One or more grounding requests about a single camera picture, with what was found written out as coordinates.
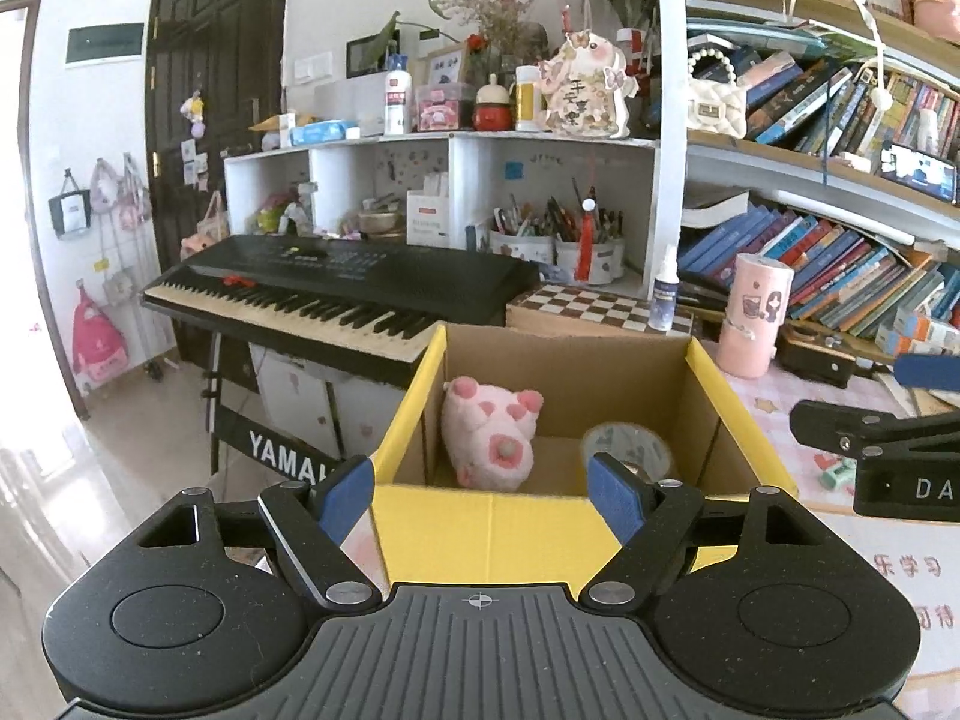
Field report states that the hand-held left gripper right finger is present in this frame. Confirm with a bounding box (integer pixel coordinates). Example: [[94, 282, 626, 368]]
[[576, 451, 817, 612]]

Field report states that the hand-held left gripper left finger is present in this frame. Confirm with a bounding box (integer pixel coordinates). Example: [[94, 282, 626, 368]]
[[137, 454, 385, 612]]

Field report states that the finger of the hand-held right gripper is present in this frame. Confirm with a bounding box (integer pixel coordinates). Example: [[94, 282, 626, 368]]
[[790, 400, 960, 462], [892, 352, 960, 392]]

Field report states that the gold tape roll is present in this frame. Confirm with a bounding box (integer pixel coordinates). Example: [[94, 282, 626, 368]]
[[581, 420, 672, 485]]

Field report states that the yellow cardboard box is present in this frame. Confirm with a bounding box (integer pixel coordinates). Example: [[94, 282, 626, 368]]
[[371, 321, 800, 587]]

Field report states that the pink plush paw toy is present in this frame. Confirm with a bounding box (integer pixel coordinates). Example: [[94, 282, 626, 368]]
[[439, 376, 545, 492]]

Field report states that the pink printed desktop mat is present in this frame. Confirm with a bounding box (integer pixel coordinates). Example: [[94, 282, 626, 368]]
[[705, 367, 960, 691]]

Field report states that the orange white carton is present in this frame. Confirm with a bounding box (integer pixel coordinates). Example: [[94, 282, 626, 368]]
[[892, 313, 960, 357]]

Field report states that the black wooden box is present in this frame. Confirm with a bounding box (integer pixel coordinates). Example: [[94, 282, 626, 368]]
[[776, 322, 860, 389]]

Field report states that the black keyboard stand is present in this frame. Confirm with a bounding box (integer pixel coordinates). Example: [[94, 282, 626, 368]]
[[204, 330, 421, 497]]

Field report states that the pink cylindrical container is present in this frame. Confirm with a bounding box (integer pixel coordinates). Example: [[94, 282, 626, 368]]
[[716, 253, 794, 380]]

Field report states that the long row of books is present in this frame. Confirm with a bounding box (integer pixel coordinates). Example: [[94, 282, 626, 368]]
[[679, 202, 960, 338]]

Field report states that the wooden chessboard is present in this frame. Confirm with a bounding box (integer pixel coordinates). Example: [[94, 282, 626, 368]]
[[506, 281, 695, 338]]

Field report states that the clear spray bottle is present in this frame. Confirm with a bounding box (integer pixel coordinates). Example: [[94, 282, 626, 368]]
[[651, 244, 680, 332]]

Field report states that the smartphone showing video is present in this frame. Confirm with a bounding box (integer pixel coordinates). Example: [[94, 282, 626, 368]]
[[879, 139, 960, 203]]

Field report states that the black electronic keyboard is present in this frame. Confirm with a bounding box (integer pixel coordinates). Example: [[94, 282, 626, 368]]
[[141, 234, 541, 366]]

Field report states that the white pen cup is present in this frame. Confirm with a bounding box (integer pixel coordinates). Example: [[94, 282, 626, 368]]
[[555, 234, 627, 286], [489, 225, 556, 271]]

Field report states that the red tassel ornament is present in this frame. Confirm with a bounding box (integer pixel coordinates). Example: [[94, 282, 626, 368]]
[[577, 199, 599, 282]]

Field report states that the white bookshelf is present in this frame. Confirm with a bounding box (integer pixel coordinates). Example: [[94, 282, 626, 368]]
[[656, 0, 960, 301]]

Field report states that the white carton with red label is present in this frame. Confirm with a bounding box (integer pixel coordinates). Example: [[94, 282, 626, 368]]
[[406, 187, 451, 247]]

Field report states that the pink backpack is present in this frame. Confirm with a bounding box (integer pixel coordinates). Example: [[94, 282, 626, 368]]
[[71, 281, 128, 391]]

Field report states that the short row of books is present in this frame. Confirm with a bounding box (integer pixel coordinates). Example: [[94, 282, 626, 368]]
[[739, 49, 960, 166]]

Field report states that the white cubby shelf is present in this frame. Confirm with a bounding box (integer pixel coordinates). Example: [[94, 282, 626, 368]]
[[223, 131, 665, 301]]

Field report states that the white quilted handbag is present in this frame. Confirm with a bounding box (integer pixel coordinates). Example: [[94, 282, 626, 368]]
[[686, 49, 749, 140]]

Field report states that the blue tissue pack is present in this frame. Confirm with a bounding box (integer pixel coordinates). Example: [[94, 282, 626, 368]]
[[289, 121, 361, 147]]

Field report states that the pink hanging bag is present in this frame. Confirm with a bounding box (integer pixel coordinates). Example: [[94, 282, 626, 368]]
[[90, 154, 151, 233]]

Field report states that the pink storage container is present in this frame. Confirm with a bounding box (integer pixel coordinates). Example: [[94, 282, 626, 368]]
[[414, 82, 477, 134]]

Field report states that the white lotion bottle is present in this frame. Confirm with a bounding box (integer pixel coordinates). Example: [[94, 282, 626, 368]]
[[384, 52, 412, 136]]

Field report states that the red round jar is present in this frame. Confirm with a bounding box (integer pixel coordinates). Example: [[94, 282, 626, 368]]
[[474, 73, 515, 132]]

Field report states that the yellow white cup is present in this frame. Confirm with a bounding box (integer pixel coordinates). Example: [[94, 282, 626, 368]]
[[514, 66, 545, 132]]

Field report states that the white tote bag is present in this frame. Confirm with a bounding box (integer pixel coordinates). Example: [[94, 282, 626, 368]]
[[49, 169, 92, 241]]

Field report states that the pink hanging plush ornament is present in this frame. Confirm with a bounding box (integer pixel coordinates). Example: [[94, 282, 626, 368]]
[[538, 30, 638, 140]]

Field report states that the dark brown door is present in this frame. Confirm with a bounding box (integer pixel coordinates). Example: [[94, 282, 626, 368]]
[[142, 0, 293, 421]]

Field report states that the dried flower bunch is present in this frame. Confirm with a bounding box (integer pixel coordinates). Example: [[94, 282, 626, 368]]
[[431, 0, 548, 83]]

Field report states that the small photo frame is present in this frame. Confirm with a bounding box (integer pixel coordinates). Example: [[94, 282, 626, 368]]
[[424, 45, 470, 87]]

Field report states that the wall breaker panel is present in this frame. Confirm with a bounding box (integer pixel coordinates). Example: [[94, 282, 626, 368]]
[[66, 22, 143, 68]]

